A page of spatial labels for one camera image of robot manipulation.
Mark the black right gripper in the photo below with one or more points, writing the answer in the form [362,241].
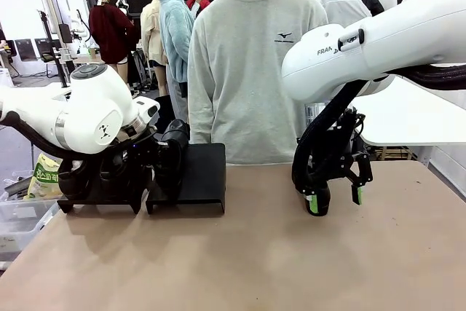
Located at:
[342,143]

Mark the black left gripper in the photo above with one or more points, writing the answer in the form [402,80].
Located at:
[138,147]

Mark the person's right forearm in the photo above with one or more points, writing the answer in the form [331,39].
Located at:
[198,118]

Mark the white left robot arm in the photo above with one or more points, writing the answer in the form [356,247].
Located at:
[91,114]

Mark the black metal shoe stand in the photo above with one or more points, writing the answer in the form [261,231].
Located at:
[204,172]
[102,204]

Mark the black light stand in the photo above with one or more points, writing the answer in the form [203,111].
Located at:
[44,23]

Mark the white side table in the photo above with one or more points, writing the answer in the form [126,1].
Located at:
[407,121]

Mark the person in grey sweatshirt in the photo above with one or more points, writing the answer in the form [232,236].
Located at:
[240,70]

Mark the blue fleece mannequin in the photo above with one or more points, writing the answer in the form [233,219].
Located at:
[174,34]

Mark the cream jacket mannequin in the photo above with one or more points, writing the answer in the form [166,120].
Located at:
[151,30]

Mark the green yellow snack bag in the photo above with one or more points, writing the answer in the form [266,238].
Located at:
[45,180]

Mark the silver metal pole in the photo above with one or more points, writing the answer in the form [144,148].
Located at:
[65,74]

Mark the maroon sweater mannequin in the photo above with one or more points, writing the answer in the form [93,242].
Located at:
[109,34]

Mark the person in black clothes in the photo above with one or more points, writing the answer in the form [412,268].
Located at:
[134,19]

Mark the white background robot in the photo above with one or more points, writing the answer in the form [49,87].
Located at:
[82,30]

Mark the black speaker box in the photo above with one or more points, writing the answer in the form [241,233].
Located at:
[64,32]

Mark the black office chair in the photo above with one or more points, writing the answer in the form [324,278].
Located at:
[46,48]
[25,49]

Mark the clear plastic storage bin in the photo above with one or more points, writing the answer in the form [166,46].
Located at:
[22,223]

